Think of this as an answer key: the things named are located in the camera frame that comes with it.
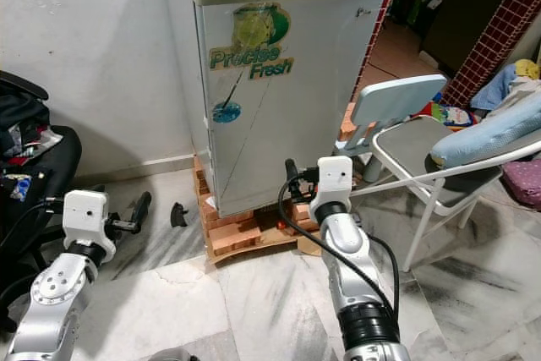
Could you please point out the red brick platform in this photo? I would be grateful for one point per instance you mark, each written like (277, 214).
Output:
(232, 234)

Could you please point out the black office chair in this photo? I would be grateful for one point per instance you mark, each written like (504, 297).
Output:
(61, 162)

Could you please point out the green Precise Fresh sticker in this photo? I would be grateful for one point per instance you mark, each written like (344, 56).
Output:
(254, 40)

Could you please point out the white red packet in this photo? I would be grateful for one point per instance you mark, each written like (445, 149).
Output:
(30, 134)

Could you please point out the colourful clothes pile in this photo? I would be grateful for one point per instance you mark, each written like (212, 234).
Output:
(503, 82)

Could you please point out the blue white packet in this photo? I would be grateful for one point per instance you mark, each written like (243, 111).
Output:
(20, 187)

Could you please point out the light blue pillow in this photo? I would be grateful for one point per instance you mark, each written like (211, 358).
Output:
(486, 134)

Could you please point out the white mini fridge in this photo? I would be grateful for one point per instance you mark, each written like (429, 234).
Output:
(182, 57)

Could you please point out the purple cushion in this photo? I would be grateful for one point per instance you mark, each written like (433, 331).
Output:
(522, 183)

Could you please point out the silver robot left leg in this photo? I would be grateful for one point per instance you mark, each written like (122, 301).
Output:
(171, 356)

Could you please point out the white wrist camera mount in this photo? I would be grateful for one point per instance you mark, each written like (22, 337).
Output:
(86, 216)
(334, 179)

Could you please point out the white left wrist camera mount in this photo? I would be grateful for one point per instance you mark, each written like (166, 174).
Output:
(86, 216)

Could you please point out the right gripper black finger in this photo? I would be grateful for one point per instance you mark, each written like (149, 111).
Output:
(292, 172)

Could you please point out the small black curved object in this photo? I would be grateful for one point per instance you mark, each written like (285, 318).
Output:
(177, 216)

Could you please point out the black clothes heap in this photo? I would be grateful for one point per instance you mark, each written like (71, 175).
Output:
(19, 107)

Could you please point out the red tiled pillar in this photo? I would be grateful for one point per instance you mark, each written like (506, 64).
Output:
(494, 31)

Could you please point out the dark wooden cabinet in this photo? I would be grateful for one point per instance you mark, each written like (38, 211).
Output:
(465, 2)

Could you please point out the white grey folding chair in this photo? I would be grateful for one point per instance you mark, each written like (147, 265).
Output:
(406, 145)

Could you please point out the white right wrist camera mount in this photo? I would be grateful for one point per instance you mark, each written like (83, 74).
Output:
(334, 179)

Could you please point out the small orange object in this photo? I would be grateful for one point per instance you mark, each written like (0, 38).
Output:
(284, 224)

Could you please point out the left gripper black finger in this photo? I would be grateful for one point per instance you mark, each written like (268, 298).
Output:
(53, 204)
(141, 210)

